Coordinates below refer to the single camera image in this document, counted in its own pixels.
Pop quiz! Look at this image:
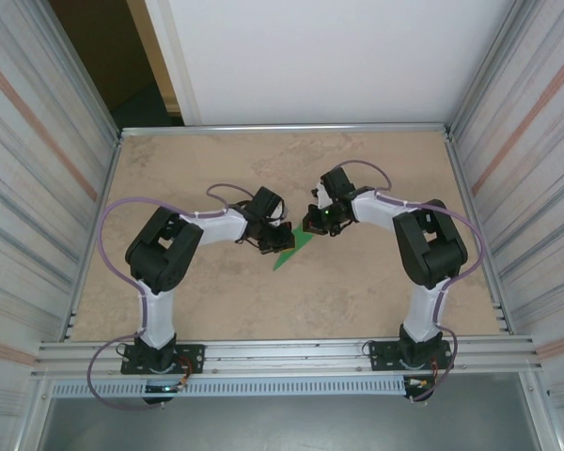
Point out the green paper sheet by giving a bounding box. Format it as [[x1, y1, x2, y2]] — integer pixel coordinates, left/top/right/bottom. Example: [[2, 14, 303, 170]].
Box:
[[271, 220, 317, 272]]

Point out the grey metal sheet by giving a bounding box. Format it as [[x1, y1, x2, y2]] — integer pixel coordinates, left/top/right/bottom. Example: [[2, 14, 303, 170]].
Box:
[[37, 373, 546, 451]]

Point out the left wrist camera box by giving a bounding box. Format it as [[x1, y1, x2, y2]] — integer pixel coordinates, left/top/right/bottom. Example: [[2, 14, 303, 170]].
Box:
[[267, 201, 289, 230]]

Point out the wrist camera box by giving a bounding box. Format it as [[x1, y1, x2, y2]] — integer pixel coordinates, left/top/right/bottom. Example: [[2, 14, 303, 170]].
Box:
[[311, 185, 333, 211], [267, 201, 289, 230]]

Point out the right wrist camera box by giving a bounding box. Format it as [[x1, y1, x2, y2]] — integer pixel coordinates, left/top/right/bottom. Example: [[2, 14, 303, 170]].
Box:
[[311, 185, 333, 211]]

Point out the aluminium table edge rail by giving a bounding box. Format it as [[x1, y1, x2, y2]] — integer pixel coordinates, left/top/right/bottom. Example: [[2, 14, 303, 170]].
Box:
[[118, 122, 453, 140]]

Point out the wide aluminium mounting rail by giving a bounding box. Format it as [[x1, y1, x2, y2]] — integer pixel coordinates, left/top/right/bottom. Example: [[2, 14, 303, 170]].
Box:
[[31, 334, 545, 381]]

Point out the aluminium table side rail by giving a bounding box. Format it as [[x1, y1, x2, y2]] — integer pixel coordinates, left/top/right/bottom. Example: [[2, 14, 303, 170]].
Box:
[[65, 133, 123, 342], [444, 131, 513, 335]]

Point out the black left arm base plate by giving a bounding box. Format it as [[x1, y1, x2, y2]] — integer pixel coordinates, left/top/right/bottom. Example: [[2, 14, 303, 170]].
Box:
[[120, 343, 206, 376]]

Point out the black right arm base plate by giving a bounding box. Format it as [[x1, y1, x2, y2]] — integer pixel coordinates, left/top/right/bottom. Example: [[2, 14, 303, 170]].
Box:
[[367, 338, 452, 373]]

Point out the slotted grey cable duct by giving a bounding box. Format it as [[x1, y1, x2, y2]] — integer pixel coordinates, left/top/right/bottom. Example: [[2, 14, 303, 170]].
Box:
[[50, 378, 408, 398]]

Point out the small circuit board with wires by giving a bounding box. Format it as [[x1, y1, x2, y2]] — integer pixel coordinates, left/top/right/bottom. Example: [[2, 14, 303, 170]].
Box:
[[402, 374, 437, 404], [142, 381, 190, 406]]

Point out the translucent corrugated enclosure panel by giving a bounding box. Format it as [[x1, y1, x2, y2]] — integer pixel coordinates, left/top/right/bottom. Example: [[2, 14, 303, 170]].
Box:
[[446, 0, 564, 424], [0, 0, 123, 424]]

